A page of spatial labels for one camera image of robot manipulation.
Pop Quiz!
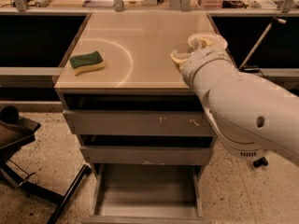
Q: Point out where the black stand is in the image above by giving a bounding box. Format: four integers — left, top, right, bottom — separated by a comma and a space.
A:
0, 112, 91, 224
253, 157, 268, 168

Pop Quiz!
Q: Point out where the grey top drawer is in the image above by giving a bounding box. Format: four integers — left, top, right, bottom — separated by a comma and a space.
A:
64, 110, 215, 137

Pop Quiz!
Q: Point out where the black stand right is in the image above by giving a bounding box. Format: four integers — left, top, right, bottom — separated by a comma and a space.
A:
253, 157, 268, 168

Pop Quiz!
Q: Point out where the grey open bottom drawer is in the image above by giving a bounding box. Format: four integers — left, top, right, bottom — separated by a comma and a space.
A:
81, 164, 212, 224

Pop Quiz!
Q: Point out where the grey drawer cabinet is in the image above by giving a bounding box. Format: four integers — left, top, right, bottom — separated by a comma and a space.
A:
51, 9, 247, 224

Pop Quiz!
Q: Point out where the green yellow sponge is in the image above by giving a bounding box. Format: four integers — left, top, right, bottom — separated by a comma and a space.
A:
69, 51, 105, 76

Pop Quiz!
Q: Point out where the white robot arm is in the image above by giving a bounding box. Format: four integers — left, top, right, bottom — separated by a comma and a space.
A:
171, 34, 299, 164

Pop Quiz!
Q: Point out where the grey middle drawer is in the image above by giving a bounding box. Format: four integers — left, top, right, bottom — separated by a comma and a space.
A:
80, 146, 212, 165

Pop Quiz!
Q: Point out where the black stand left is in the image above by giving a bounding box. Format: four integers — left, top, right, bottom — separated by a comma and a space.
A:
0, 112, 91, 224

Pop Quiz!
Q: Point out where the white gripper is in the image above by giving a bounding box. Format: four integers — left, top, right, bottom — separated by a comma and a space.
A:
170, 37, 232, 82

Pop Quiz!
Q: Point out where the white ceramic bowl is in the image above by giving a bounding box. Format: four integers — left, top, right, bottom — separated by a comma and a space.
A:
188, 33, 228, 49

